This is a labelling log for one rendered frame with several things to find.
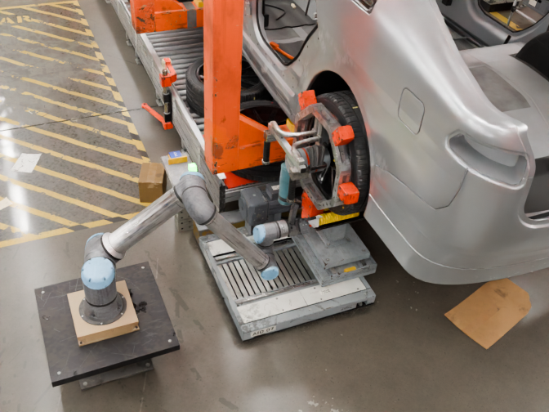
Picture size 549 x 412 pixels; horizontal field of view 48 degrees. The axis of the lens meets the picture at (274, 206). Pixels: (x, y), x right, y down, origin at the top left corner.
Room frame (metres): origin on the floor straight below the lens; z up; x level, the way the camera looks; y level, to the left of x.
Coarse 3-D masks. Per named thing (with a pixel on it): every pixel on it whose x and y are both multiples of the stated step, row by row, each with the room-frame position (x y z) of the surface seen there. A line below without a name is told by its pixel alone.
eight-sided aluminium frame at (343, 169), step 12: (312, 108) 2.77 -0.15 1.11; (324, 108) 2.77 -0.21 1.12; (300, 120) 2.91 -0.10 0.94; (324, 120) 2.66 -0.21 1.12; (336, 120) 2.66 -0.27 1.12; (336, 156) 2.51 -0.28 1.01; (336, 168) 2.49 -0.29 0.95; (348, 168) 2.48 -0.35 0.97; (300, 180) 2.81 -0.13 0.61; (312, 180) 2.81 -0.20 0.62; (336, 180) 2.48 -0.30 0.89; (348, 180) 2.48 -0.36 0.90; (312, 192) 2.70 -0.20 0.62; (336, 192) 2.46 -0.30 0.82; (324, 204) 2.54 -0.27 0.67; (336, 204) 2.46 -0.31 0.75
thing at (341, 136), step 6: (342, 126) 2.55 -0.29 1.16; (348, 126) 2.56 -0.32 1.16; (336, 132) 2.54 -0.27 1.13; (342, 132) 2.52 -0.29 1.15; (348, 132) 2.53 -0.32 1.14; (336, 138) 2.53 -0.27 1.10; (342, 138) 2.50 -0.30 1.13; (348, 138) 2.51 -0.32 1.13; (336, 144) 2.53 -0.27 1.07; (342, 144) 2.54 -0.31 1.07
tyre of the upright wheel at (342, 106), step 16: (320, 96) 2.89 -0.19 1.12; (336, 96) 2.80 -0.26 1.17; (352, 96) 2.81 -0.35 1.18; (336, 112) 2.73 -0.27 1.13; (352, 112) 2.68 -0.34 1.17; (352, 128) 2.59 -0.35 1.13; (352, 144) 2.55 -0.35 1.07; (352, 160) 2.53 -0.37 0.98; (368, 160) 2.51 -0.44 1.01; (352, 176) 2.50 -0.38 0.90; (368, 176) 2.48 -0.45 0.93; (368, 192) 2.47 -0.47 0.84; (336, 208) 2.59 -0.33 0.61; (352, 208) 2.47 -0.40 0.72
